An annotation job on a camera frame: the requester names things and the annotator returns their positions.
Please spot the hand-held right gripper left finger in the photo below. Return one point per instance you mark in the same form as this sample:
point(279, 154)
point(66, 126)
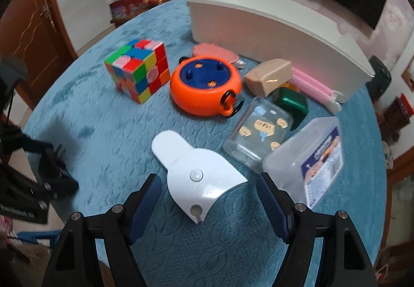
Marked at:
point(147, 206)

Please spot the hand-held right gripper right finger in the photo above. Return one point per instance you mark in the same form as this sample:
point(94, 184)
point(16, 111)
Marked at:
point(273, 206)

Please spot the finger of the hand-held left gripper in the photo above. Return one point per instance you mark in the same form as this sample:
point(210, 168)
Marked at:
point(61, 180)
point(48, 146)

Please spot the white plastic clip piece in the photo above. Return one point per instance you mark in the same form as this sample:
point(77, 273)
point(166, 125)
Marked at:
point(200, 177)

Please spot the green bottle gold cap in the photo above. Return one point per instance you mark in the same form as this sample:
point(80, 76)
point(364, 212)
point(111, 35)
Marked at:
point(291, 104)

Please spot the multicoloured puzzle cube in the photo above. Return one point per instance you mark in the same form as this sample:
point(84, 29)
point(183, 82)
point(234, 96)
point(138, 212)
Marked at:
point(139, 70)

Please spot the pink hair roller clip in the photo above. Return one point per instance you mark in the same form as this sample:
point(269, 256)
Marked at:
point(313, 88)

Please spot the beige wooden box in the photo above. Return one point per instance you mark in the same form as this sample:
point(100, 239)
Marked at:
point(265, 76)

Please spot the white plastic storage bin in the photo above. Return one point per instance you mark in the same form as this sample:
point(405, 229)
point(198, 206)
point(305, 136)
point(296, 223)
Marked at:
point(258, 31)

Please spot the clear plastic box blue label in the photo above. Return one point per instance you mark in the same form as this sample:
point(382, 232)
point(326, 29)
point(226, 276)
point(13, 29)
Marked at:
point(291, 157)

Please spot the blue embossed tablecloth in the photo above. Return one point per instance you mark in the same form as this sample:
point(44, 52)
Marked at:
point(113, 144)

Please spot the clear plastic box with stickers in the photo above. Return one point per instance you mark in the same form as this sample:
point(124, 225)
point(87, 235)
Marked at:
point(255, 141)

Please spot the orange round case blue top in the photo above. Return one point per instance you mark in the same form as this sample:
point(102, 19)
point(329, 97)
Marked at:
point(200, 96)

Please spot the brown wooden door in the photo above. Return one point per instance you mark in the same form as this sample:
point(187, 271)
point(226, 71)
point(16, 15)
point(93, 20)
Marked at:
point(29, 21)

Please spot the small silver wrapper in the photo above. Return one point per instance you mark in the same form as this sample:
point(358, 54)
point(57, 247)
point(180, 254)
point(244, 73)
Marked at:
point(240, 63)

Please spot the red decorated box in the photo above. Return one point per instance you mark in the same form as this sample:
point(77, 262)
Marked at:
point(396, 112)

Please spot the red patterned box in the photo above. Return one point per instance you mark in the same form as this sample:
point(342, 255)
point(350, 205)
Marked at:
point(124, 7)

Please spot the pink oval case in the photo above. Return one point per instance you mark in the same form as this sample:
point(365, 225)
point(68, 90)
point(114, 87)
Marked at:
point(213, 49)

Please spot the wooden wall niche frame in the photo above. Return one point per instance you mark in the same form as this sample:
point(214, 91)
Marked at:
point(408, 76)

